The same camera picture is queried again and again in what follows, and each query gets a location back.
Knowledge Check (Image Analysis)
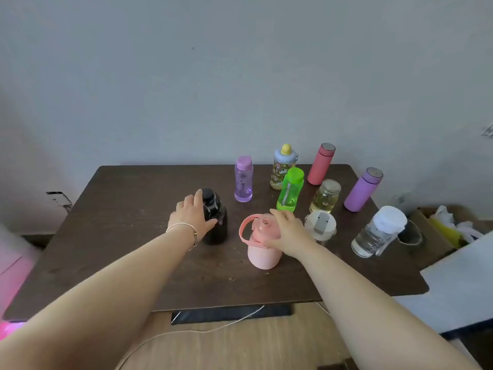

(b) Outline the person's right hand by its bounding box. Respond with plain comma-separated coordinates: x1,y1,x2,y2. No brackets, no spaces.
266,209,316,260

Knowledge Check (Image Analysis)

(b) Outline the white side table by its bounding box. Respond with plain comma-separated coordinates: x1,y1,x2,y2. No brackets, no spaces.
392,231,493,336

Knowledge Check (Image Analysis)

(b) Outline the person's left forearm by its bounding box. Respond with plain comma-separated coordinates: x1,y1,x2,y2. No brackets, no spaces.
0,226,198,370

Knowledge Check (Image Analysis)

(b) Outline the pink handled bottle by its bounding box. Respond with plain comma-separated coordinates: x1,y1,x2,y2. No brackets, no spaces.
238,213,284,271

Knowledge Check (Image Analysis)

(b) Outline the clear bottle white cap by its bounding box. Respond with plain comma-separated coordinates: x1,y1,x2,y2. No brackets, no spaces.
351,205,408,259

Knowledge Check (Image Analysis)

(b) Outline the person's right forearm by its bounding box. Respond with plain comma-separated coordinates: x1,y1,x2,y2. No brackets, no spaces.
297,243,482,370

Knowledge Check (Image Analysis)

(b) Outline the cartoon bottle yellow cap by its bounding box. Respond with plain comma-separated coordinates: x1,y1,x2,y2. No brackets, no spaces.
269,143,299,191

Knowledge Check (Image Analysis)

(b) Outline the dark wooden bench black frame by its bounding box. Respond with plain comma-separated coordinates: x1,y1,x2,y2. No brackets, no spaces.
439,318,493,370

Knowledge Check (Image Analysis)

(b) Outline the thin metal bracelet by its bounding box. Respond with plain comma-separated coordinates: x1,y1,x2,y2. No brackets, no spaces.
166,222,198,251

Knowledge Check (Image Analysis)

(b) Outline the clear cup flip lid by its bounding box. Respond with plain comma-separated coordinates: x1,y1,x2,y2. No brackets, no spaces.
304,210,337,245

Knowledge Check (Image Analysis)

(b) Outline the white cable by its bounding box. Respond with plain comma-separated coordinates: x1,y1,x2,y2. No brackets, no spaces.
115,302,332,370

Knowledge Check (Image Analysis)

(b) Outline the black bottle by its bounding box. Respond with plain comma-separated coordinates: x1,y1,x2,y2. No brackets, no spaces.
201,188,229,246

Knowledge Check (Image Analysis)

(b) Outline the yellow glass jar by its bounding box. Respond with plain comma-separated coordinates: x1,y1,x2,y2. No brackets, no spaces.
309,179,342,214

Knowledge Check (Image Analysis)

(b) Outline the translucent purple bottle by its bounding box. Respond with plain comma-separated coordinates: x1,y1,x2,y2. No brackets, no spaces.
234,156,254,203

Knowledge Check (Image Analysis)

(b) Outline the green translucent bottle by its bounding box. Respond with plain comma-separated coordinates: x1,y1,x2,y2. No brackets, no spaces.
276,166,305,213

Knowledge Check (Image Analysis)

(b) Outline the cardboard box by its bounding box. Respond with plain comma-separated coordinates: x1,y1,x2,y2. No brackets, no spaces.
408,206,493,270

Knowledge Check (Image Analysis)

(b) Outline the purple thermos flask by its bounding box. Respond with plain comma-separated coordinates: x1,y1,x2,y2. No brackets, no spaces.
343,167,384,213

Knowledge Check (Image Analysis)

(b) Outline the white wall socket with plug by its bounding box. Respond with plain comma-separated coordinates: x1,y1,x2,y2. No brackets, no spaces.
46,191,74,213

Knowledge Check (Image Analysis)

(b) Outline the dark wooden table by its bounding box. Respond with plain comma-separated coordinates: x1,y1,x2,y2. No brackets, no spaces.
3,163,430,322

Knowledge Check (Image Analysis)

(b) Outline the pink thermos flask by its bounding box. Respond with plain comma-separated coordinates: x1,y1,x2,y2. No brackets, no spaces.
307,142,336,186

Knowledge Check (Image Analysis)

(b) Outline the black table base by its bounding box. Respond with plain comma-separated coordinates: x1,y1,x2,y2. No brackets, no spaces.
170,303,293,326

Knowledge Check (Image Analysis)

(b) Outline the white plastic bag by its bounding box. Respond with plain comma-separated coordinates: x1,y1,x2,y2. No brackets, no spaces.
429,205,485,243

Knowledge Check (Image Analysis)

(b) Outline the person's left hand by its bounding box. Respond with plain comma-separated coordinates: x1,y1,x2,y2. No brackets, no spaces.
167,189,218,247

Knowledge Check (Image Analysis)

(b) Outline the clear round waste bin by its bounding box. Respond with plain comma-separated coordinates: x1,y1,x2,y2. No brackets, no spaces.
397,219,424,246

